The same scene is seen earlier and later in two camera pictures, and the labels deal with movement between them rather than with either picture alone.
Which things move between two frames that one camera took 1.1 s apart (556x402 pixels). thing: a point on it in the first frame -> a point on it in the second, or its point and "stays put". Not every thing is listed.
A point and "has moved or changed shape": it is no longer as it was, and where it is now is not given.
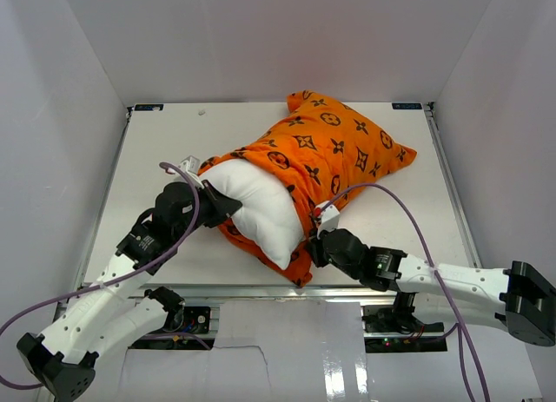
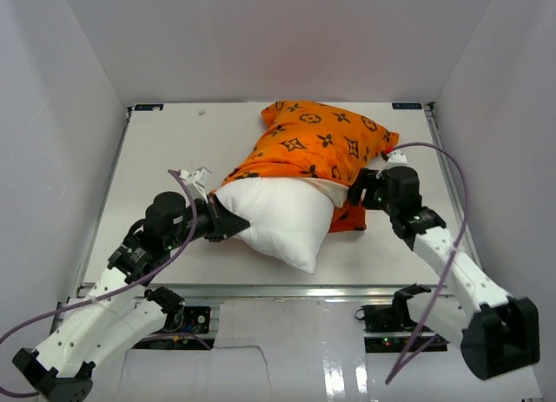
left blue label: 148,107 stays put
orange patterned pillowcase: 322,151 has moved or changed shape
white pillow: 268,220 has moved or changed shape
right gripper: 314,247 -> 366,180
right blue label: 407,106 stays put
